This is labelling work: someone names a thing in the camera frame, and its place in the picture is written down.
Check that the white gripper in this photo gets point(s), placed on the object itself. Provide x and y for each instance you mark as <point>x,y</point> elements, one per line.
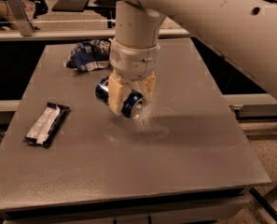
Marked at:
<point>134,62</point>

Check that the blue pepsi can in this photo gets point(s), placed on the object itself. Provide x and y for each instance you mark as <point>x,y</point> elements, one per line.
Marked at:
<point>132,106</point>

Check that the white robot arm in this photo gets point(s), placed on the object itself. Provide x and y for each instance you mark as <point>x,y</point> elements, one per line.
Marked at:
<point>243,31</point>

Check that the crumpled blue chip bag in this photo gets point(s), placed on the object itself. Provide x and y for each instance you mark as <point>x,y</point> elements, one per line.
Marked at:
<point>89,55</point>

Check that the black desk in background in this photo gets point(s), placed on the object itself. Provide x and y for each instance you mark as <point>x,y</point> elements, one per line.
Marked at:
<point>106,8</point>

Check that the grey table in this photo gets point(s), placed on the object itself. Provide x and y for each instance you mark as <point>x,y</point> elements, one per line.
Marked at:
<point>185,159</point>

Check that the blue white snack bar wrapper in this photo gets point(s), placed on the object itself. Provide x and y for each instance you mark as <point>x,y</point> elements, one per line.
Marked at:
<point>46,126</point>

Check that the metal barrier rail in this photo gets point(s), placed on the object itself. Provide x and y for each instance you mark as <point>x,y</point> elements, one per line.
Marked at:
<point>57,36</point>

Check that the left metal barrier bracket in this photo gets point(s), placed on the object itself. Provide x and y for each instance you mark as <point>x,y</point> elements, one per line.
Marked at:
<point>24,25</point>

